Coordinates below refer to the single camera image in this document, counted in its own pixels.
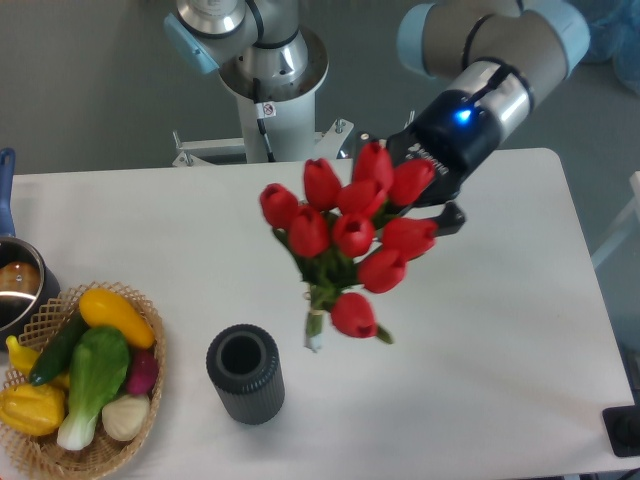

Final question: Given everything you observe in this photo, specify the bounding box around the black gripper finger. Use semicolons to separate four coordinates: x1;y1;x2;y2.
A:
399;200;466;236
353;131;386;156

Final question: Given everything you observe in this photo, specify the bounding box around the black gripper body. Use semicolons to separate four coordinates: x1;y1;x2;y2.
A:
386;90;500;206

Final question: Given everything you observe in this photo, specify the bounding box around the red tulip bouquet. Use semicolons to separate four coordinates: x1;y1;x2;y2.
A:
259;142;441;352

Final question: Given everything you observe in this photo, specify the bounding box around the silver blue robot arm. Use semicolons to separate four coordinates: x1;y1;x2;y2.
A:
164;1;590;235

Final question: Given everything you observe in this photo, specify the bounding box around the dark grey ribbed vase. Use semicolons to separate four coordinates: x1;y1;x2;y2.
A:
206;324;285;425

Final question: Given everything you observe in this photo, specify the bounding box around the blue plastic bag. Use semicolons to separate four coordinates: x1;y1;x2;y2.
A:
571;0;639;95

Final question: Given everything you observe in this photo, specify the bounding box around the black device at edge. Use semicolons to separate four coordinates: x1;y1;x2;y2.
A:
602;405;639;458

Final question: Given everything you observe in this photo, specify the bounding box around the yellow squash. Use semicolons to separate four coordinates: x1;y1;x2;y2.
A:
78;288;155;349

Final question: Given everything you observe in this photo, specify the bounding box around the purple radish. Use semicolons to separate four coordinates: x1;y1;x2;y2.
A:
125;350;159;395

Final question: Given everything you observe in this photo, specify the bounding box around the green bok choy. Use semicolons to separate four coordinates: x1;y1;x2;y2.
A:
57;326;130;451

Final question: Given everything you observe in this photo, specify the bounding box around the white garlic bulb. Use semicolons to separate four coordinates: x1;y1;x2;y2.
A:
102;394;150;442

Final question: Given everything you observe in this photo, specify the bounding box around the green cucumber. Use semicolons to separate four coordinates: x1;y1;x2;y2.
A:
28;311;89;386

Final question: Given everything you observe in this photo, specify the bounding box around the small yellow gourd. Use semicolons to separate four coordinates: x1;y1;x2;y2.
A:
6;335;70;390

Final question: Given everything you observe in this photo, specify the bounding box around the yellow pumpkin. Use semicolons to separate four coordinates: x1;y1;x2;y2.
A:
1;383;66;437

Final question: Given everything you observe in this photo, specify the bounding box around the woven wicker basket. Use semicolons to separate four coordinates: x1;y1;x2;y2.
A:
1;282;166;479

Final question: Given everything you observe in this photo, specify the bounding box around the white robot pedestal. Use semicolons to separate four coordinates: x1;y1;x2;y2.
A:
173;26;354;166

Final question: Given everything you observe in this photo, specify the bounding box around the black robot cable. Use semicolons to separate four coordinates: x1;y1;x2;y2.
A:
251;78;277;164

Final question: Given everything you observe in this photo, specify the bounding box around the white frame at right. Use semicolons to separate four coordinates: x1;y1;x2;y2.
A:
591;171;639;270

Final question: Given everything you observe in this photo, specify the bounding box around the blue handled saucepan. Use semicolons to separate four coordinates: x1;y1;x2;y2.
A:
1;148;61;353

